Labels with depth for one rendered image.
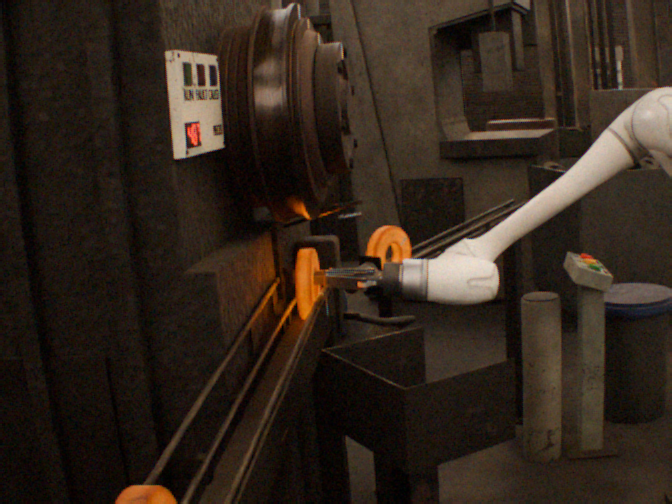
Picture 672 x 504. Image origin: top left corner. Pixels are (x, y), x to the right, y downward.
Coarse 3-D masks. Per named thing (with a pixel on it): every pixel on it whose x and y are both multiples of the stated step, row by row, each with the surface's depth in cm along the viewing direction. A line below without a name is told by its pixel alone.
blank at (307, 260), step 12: (300, 252) 183; (312, 252) 183; (300, 264) 180; (312, 264) 182; (300, 276) 179; (312, 276) 181; (300, 288) 179; (312, 288) 181; (300, 300) 180; (312, 300) 180; (300, 312) 182
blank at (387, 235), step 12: (384, 228) 226; (396, 228) 228; (372, 240) 225; (384, 240) 225; (396, 240) 229; (408, 240) 233; (372, 252) 223; (384, 252) 225; (396, 252) 232; (408, 252) 233
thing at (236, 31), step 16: (256, 16) 165; (224, 32) 170; (240, 32) 169; (256, 32) 163; (224, 48) 165; (240, 48) 165; (224, 64) 163; (240, 64) 162; (224, 80) 162; (240, 80) 161; (224, 96) 162; (240, 96) 161; (224, 112) 162; (240, 112) 161; (224, 128) 162; (240, 128) 162; (240, 144) 163; (256, 144) 159; (224, 160) 165; (240, 160) 165; (256, 160) 161; (224, 176) 168; (240, 176) 168; (256, 176) 167; (240, 192) 171; (256, 192) 171; (272, 208) 170
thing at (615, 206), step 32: (544, 160) 443; (576, 160) 444; (608, 192) 365; (640, 192) 367; (544, 224) 410; (576, 224) 369; (608, 224) 367; (640, 224) 370; (544, 256) 414; (608, 256) 370; (640, 256) 372; (544, 288) 419; (576, 288) 376
